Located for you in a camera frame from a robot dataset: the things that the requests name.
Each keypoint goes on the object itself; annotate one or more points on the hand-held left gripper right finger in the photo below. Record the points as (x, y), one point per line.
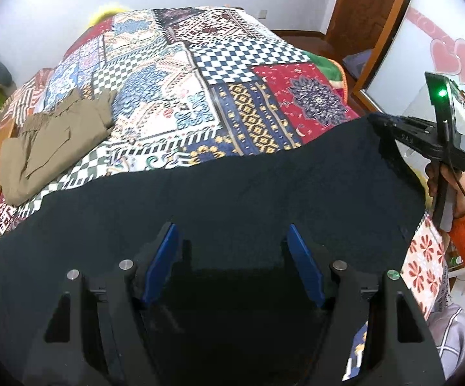
(305, 265)

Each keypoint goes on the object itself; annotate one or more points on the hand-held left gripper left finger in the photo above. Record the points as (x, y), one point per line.
(161, 261)

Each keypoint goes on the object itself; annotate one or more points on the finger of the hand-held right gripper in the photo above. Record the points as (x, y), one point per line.
(389, 136)

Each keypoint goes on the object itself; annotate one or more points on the black pants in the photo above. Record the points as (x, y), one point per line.
(236, 193)

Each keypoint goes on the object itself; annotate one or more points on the khaki folded pants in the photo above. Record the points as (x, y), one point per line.
(51, 140)

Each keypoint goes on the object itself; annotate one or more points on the person's right hand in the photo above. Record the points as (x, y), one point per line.
(432, 181)

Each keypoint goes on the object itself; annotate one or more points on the pink heart sticker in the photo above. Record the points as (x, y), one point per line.
(457, 58)

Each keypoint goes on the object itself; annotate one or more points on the lavender storage box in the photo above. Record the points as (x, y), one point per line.
(357, 61)

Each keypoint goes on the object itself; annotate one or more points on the multicolour fleece blanket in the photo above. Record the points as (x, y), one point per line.
(325, 66)

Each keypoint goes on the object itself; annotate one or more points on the wooden door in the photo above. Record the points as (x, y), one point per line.
(361, 4)

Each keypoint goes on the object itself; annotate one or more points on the grey garment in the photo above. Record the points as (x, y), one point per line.
(449, 337)

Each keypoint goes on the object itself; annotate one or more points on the patchwork printed blanket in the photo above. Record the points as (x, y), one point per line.
(224, 68)

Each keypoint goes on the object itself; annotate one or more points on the white wall socket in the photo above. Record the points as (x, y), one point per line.
(262, 13)

